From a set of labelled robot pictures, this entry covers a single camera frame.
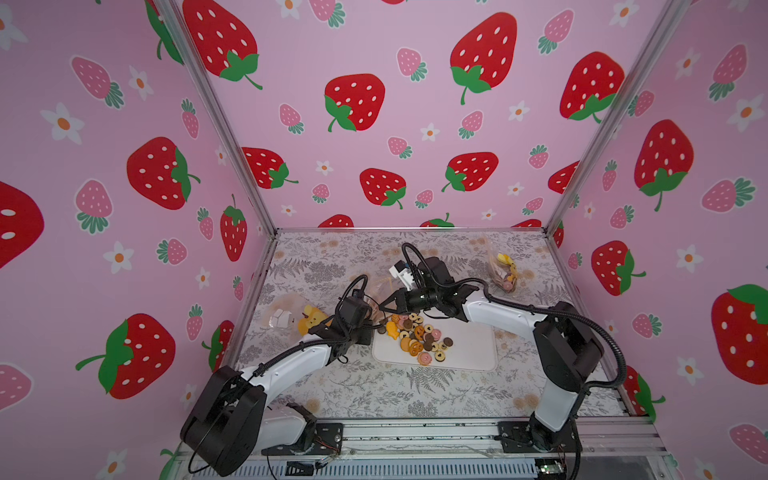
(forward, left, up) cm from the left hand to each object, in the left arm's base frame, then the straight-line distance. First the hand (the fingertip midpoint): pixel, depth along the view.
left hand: (367, 324), depth 89 cm
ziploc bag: (+18, -44, +4) cm, 48 cm away
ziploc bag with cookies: (+2, +23, +2) cm, 23 cm away
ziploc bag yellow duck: (+4, -3, +10) cm, 11 cm away
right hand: (-2, -3, +11) cm, 12 cm away
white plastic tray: (-4, -33, -5) cm, 33 cm away
